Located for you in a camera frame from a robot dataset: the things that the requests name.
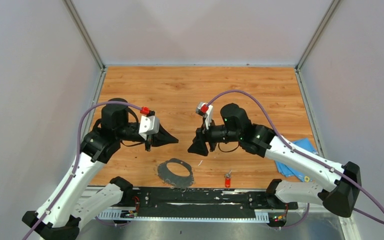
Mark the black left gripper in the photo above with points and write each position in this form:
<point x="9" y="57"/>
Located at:
<point x="162" y="138"/>

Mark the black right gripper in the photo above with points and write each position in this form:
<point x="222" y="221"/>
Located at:
<point x="198" y="147"/>

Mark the metal key organizer plate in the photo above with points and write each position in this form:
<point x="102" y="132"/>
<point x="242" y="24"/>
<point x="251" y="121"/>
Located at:
<point x="173" y="179"/>

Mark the silver key with red tag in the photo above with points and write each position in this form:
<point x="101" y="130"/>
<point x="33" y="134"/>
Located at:
<point x="227" y="179"/>

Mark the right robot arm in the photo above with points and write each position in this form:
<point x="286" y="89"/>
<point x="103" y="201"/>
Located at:
<point x="332" y="185"/>

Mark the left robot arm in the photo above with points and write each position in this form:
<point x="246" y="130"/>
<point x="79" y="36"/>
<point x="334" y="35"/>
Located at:
<point x="79" y="172"/>

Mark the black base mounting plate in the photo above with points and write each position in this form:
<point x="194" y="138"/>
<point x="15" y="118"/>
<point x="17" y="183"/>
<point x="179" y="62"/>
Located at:
<point x="201" y="203"/>

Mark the blue cloth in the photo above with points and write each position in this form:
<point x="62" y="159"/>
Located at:
<point x="291" y="166"/>

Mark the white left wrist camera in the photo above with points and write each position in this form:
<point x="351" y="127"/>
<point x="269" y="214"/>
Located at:
<point x="148" y="125"/>

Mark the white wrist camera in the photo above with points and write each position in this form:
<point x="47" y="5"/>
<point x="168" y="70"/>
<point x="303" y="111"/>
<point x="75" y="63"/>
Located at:
<point x="148" y="125"/>
<point x="205" y="110"/>

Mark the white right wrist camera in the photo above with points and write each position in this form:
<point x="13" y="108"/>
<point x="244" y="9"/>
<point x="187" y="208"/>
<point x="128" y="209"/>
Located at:
<point x="205" y="110"/>

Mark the aluminium rail base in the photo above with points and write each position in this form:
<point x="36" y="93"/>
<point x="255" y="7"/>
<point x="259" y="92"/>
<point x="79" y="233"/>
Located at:
<point x="271" y="218"/>

